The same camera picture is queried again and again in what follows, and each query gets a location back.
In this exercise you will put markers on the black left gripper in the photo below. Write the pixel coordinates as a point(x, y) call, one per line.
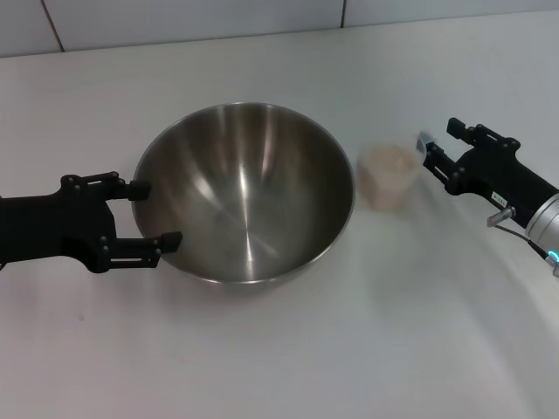
point(43, 227)

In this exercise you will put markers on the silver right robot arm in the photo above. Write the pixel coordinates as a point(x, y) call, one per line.
point(546, 218)

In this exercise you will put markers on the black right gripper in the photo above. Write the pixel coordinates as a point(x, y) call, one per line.
point(493, 174)

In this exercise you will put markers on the stainless steel mixing bowl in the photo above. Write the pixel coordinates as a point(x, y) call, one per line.
point(244, 196)

